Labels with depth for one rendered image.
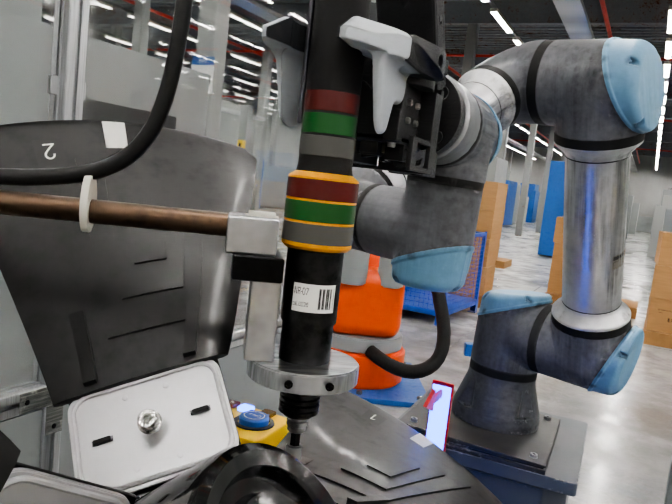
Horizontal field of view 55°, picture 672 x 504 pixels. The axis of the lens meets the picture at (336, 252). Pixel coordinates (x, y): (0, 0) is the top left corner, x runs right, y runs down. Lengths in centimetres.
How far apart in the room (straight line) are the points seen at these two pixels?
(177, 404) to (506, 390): 81
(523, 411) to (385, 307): 321
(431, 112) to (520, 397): 75
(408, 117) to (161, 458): 27
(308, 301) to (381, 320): 397
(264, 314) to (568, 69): 63
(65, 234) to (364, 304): 390
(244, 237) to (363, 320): 397
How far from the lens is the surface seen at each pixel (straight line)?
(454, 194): 61
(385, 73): 39
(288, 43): 39
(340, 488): 49
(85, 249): 46
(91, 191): 40
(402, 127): 44
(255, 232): 38
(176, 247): 45
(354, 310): 432
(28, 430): 125
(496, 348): 112
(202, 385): 40
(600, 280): 101
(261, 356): 39
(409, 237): 62
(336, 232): 38
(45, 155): 52
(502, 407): 114
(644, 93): 91
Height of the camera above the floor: 140
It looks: 6 degrees down
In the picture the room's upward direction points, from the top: 6 degrees clockwise
